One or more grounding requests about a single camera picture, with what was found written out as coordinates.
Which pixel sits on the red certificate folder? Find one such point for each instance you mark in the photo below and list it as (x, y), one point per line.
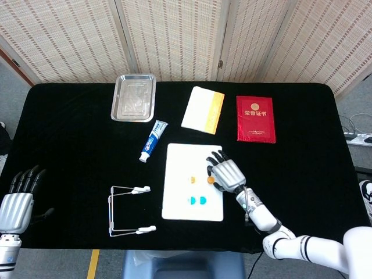
(255, 122)

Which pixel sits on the white power strip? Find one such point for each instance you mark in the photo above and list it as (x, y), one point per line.
(360, 139)

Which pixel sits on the blue white toothpaste tube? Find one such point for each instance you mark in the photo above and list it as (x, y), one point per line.
(151, 142)

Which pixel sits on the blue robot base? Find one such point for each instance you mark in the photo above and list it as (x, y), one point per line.
(186, 264)

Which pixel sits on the teal disc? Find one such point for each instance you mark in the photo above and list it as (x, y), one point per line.
(202, 200)
(191, 200)

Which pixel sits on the rectangular metal tray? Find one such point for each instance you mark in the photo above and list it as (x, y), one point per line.
(133, 98)

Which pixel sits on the black tablecloth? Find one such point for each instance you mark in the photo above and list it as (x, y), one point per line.
(72, 145)

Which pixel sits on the white rectangular board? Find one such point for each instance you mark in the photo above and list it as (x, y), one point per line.
(180, 162)

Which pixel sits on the metal screen hinge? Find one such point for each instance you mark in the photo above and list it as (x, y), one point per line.
(15, 62)
(220, 64)

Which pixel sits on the black white sneaker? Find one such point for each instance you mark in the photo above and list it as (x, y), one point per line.
(366, 197)

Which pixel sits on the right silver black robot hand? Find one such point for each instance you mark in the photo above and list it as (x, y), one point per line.
(228, 174)

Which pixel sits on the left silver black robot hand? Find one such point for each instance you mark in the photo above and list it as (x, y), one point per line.
(14, 212)

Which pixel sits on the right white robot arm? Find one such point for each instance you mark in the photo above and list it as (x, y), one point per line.
(290, 247)

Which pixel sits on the woven bamboo folding screen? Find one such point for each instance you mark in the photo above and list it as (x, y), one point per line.
(174, 37)

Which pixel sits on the orange disc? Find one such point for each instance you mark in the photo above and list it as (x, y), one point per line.
(210, 180)
(193, 179)

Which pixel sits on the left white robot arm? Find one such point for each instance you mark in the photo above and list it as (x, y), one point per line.
(8, 253)

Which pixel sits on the white yellow notepad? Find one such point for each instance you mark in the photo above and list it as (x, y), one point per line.
(200, 109)

